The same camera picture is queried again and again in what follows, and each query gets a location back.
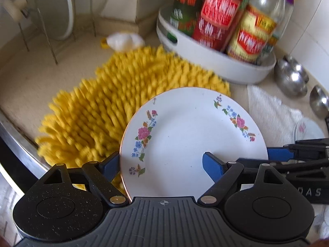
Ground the red label sauce bottle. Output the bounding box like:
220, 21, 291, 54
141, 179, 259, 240
192, 0, 249, 52

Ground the white floral plate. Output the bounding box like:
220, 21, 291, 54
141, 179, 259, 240
119, 87, 268, 199

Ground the steel bowl near tray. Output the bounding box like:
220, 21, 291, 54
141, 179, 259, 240
274, 54, 309, 99

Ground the glass pot lid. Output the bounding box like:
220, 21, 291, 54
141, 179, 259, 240
27, 0, 75, 40

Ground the yellow label clear bottle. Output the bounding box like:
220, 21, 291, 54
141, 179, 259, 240
226, 0, 285, 63

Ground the white dish towel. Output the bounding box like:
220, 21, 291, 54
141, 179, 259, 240
247, 85, 303, 147

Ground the steel bowl at right edge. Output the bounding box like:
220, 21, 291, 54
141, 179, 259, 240
309, 85, 328, 119

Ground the yellow chenille cloth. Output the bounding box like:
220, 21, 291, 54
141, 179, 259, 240
35, 46, 231, 168

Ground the wire lid rack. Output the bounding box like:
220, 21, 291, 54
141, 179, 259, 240
18, 7, 97, 65

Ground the white round tray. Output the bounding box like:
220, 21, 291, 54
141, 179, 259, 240
156, 5, 277, 85

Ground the small floral dish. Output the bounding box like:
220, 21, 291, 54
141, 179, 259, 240
293, 117, 325, 142

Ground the white yellow scrubber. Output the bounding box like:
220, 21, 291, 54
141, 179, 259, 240
100, 32, 145, 52

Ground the green label dark bottle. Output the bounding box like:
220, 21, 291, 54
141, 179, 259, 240
169, 0, 204, 37

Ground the steel sink edge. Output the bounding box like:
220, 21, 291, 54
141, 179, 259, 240
0, 110, 50, 178

